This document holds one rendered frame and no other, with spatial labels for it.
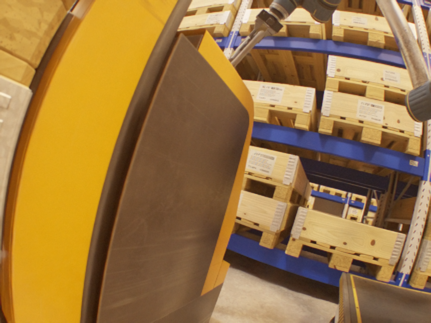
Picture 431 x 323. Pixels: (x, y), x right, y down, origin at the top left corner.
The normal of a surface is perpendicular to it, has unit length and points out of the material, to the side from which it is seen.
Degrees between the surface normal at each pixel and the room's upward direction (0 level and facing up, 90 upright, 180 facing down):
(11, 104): 90
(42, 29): 90
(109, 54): 90
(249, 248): 90
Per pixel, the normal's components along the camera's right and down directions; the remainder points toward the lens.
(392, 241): -0.44, -0.21
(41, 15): 0.86, 0.22
